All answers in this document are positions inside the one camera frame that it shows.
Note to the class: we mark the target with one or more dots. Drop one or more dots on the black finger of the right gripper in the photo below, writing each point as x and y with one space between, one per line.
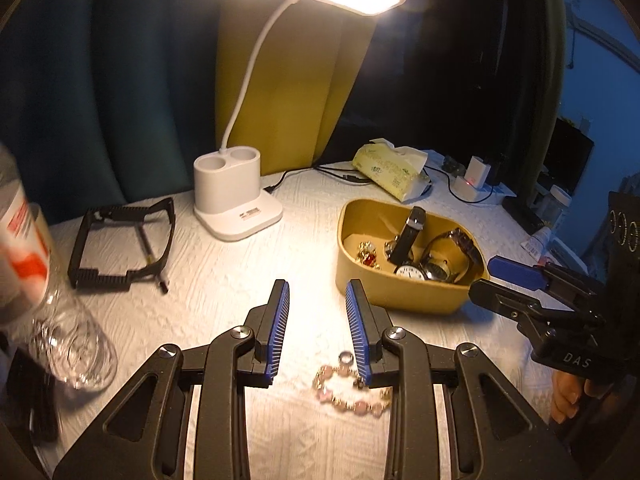
505 301

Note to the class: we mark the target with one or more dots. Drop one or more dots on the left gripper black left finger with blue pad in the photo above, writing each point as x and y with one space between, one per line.
141 433

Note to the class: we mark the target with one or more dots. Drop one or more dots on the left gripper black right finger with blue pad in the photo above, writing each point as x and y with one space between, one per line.
493 431

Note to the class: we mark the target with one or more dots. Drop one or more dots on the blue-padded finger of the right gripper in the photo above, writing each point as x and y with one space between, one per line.
529 277

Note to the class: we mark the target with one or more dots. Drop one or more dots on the gold red jewelry brooch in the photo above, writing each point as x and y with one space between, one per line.
367 254

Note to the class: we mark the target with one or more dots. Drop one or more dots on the person's right hand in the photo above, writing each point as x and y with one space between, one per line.
567 392

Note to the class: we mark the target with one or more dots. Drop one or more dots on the white jar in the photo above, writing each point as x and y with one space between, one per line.
558 202

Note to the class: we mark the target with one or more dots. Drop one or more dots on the tan oval storage box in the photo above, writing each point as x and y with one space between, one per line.
379 222

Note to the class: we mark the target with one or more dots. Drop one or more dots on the black speaker box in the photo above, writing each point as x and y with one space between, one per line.
623 230

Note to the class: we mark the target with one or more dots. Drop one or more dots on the white charger on power strip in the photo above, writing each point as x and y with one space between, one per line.
473 187

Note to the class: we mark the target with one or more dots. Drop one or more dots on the clear plastic water bottle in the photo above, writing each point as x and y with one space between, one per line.
40 313

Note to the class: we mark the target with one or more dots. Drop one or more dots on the dark monitor screen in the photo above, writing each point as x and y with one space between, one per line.
567 155

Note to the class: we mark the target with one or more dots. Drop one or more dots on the yellow tissue pack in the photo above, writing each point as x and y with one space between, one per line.
398 171

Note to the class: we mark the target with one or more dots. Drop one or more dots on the white desk lamp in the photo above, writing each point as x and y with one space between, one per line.
229 199

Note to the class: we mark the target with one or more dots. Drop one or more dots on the black plastic frame bracket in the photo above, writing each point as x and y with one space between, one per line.
119 246

